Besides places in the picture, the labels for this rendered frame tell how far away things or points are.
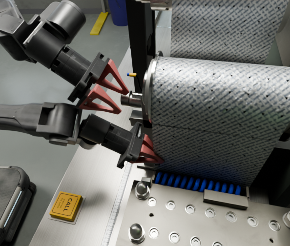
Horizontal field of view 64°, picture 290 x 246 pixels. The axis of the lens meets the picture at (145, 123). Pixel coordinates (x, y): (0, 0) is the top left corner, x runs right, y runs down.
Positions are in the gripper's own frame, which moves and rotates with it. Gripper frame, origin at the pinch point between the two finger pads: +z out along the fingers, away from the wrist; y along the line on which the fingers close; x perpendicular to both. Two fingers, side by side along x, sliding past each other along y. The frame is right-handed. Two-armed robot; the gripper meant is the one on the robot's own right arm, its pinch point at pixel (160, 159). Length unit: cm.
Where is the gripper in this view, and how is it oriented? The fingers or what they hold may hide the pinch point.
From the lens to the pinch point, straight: 57.0
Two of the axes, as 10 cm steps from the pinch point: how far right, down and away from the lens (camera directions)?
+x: 4.3, -5.1, -7.4
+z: 8.7, 4.4, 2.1
